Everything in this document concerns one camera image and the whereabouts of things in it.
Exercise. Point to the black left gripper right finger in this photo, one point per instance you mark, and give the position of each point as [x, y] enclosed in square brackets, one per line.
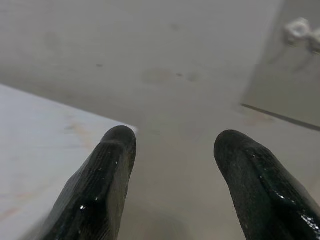
[260, 195]

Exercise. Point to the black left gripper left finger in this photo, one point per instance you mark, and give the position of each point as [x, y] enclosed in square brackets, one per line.
[100, 190]

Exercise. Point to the grey wall board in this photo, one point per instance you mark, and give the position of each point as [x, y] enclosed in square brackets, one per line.
[290, 85]

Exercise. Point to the white wall hook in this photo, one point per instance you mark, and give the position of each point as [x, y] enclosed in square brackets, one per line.
[298, 31]

